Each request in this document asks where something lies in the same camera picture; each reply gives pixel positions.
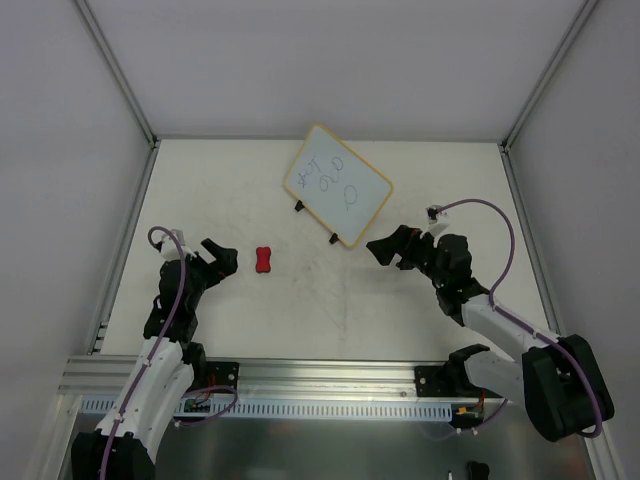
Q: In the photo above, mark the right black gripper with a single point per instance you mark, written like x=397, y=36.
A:
x=410, y=248

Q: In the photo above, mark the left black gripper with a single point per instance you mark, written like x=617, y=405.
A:
x=204, y=265

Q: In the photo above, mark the red black whiteboard eraser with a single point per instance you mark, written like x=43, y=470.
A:
x=263, y=259

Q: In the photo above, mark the yellow framed whiteboard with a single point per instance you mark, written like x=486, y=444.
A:
x=336, y=185

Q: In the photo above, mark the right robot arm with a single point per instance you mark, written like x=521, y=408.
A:
x=555, y=379

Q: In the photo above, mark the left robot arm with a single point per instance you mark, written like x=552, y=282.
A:
x=171, y=367

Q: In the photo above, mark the black object at bottom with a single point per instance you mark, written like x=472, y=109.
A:
x=478, y=471

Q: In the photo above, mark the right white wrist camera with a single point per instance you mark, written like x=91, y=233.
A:
x=438, y=220

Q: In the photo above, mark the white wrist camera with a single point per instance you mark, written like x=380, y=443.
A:
x=170, y=245
x=438, y=220

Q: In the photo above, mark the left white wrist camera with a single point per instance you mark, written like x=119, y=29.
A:
x=170, y=245

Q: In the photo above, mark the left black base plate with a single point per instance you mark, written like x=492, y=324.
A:
x=219, y=373

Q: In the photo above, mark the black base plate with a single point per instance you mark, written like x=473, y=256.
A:
x=445, y=381
x=219, y=373

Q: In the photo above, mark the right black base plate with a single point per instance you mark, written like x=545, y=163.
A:
x=445, y=381

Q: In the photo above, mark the slotted white cable duct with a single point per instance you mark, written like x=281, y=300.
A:
x=296, y=409

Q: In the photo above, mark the aluminium mounting rail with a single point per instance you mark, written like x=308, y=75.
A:
x=274, y=378

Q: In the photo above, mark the left aluminium frame post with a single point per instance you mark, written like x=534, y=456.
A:
x=95, y=30

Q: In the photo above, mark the aluminium frame post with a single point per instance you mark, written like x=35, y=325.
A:
x=551, y=67
x=95, y=30

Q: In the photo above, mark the right aluminium frame post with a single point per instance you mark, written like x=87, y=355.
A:
x=551, y=67

